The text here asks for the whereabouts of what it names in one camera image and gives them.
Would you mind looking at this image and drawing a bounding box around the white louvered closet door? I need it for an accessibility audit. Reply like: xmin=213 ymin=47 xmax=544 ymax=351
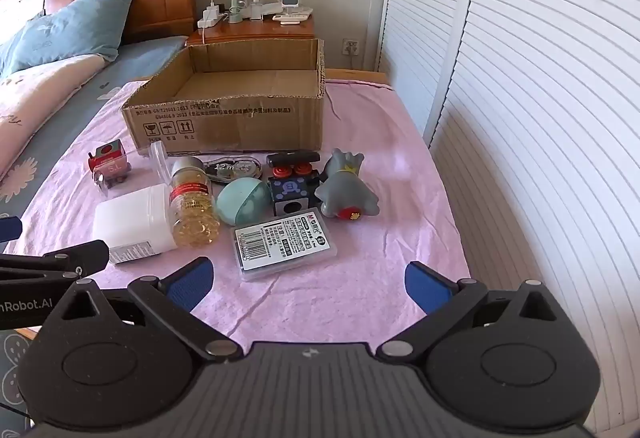
xmin=375 ymin=0 xmax=484 ymax=145
xmin=424 ymin=0 xmax=640 ymax=438

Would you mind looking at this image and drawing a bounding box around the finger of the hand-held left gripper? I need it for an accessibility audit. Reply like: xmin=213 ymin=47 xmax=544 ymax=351
xmin=0 ymin=241 xmax=110 ymax=283
xmin=0 ymin=217 xmax=24 ymax=244

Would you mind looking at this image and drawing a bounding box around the clear plastic jar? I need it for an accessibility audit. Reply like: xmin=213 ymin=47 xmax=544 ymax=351
xmin=136 ymin=141 xmax=177 ymax=185

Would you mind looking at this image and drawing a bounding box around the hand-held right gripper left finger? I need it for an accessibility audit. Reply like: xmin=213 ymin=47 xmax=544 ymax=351
xmin=64 ymin=257 xmax=241 ymax=362

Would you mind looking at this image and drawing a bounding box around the pink cloth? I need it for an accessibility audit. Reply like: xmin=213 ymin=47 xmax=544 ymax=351
xmin=4 ymin=78 xmax=474 ymax=355

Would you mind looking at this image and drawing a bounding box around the grey elephant toy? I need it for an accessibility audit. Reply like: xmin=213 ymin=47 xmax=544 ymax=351
xmin=315 ymin=148 xmax=382 ymax=221

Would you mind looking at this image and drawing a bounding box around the blue floral bed sheet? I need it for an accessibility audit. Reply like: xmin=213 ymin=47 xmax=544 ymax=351
xmin=0 ymin=36 xmax=189 ymax=219

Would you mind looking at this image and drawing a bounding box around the clear labelled plastic case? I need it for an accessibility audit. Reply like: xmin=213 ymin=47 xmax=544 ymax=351
xmin=234 ymin=207 xmax=339 ymax=283

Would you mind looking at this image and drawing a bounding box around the blue pillow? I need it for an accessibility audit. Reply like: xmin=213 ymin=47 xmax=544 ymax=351
xmin=10 ymin=0 xmax=137 ymax=75
xmin=0 ymin=11 xmax=47 ymax=79

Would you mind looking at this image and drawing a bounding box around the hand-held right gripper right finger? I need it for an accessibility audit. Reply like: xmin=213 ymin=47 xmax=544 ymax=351
xmin=376 ymin=261 xmax=564 ymax=362

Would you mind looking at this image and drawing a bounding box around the wooden nightstand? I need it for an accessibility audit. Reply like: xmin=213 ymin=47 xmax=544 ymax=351
xmin=186 ymin=13 xmax=317 ymax=51

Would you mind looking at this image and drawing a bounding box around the capsule bottle with silver cap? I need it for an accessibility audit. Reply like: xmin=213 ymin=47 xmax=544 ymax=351
xmin=169 ymin=157 xmax=221 ymax=250

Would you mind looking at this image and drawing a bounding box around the clear correction tape dispenser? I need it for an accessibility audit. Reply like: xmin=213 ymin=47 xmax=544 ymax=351
xmin=202 ymin=157 xmax=264 ymax=184

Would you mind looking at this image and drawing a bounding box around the white plastic container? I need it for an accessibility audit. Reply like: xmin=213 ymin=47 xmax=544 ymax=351
xmin=94 ymin=184 xmax=179 ymax=266

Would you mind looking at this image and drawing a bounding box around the black cube toy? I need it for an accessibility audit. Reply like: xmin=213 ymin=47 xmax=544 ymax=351
xmin=266 ymin=163 xmax=321 ymax=218

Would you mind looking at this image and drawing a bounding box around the brown cardboard box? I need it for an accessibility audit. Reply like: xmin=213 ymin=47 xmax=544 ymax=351
xmin=121 ymin=38 xmax=327 ymax=155

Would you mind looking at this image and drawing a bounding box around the pink quilt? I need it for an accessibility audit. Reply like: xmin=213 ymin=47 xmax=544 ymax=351
xmin=0 ymin=53 xmax=107 ymax=180

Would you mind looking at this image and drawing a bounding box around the black rectangular bar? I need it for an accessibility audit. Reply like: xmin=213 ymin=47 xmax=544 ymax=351
xmin=266 ymin=151 xmax=320 ymax=168

